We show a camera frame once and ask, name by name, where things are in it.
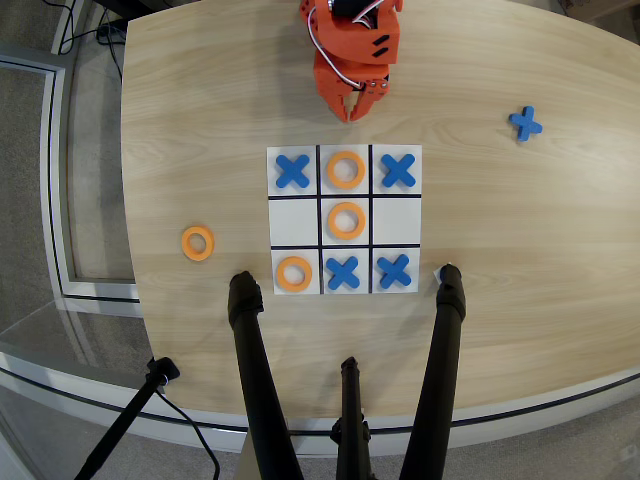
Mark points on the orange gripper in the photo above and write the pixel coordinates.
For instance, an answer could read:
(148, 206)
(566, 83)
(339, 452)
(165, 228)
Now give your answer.
(336, 81)

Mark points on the blue foam cross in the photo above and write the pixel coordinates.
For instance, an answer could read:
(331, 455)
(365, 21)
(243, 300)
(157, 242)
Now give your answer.
(343, 273)
(398, 170)
(293, 171)
(525, 124)
(394, 271)

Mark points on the white tic-tac-toe board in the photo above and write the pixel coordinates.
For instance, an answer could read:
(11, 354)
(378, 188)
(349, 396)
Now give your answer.
(292, 222)

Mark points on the small white sticker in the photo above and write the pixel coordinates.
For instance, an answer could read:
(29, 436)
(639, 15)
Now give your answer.
(436, 275)

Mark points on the thin black tripod leg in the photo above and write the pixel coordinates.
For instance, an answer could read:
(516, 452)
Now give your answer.
(351, 415)

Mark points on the black pole with clamp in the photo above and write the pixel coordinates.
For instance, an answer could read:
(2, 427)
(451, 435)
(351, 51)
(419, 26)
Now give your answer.
(125, 422)

